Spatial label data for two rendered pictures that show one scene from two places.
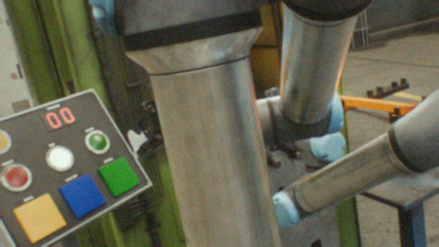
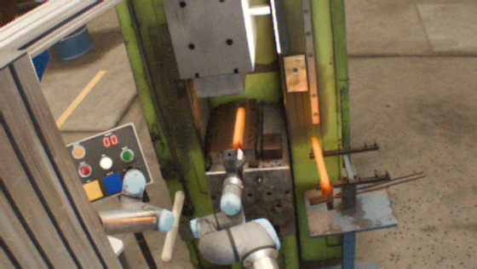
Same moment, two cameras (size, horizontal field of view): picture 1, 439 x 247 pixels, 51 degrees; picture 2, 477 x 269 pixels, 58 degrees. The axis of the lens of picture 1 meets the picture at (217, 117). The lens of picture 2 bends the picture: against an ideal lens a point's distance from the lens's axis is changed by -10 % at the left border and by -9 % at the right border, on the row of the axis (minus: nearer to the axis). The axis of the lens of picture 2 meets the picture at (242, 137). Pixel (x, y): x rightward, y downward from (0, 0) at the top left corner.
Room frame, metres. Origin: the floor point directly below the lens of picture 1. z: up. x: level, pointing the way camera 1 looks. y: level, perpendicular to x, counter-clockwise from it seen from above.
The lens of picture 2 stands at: (-0.10, -1.03, 2.22)
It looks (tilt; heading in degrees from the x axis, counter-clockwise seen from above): 35 degrees down; 33
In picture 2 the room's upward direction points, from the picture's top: 10 degrees counter-clockwise
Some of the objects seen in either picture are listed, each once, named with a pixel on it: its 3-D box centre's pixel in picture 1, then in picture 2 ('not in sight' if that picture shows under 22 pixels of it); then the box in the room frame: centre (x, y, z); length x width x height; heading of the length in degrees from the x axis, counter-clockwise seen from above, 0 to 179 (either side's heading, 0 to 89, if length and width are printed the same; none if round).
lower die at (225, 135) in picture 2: not in sight; (236, 128); (1.49, 0.01, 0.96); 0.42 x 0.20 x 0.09; 23
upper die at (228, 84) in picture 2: not in sight; (223, 62); (1.49, 0.01, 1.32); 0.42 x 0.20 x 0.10; 23
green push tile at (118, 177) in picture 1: (118, 177); not in sight; (0.99, 0.25, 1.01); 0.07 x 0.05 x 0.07; 138
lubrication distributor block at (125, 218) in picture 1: (127, 210); (167, 171); (1.26, 0.32, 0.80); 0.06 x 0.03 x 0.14; 113
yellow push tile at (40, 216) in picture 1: (39, 218); (92, 191); (0.84, 0.38, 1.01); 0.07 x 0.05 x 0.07; 138
